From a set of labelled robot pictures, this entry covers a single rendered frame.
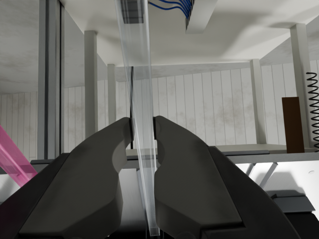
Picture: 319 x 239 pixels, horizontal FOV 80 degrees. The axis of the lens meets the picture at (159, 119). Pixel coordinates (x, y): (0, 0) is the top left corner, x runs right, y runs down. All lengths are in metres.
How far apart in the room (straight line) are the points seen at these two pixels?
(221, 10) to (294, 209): 0.49
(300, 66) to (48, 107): 0.70
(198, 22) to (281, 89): 2.75
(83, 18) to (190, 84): 2.58
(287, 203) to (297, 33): 0.58
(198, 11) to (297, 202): 0.41
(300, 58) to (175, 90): 2.48
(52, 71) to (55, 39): 0.08
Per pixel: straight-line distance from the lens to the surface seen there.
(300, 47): 0.76
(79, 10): 0.60
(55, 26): 0.54
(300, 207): 0.29
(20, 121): 4.55
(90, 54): 0.64
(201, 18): 0.54
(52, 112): 0.48
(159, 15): 0.60
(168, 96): 3.09
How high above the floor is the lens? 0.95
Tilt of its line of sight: 5 degrees down
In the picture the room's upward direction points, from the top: 178 degrees clockwise
